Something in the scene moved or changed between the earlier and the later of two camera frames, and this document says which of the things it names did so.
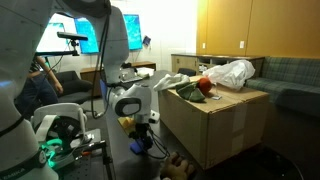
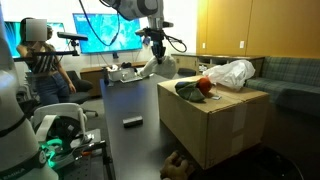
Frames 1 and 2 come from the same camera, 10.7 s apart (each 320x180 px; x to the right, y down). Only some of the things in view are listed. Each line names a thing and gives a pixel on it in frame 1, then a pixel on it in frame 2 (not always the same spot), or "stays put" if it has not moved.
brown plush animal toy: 178,168 stays put
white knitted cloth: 170,80 -> 167,68
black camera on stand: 68,35 stays put
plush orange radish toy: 194,90 stays put
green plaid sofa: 292,82 stays put
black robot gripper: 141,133 -> 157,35
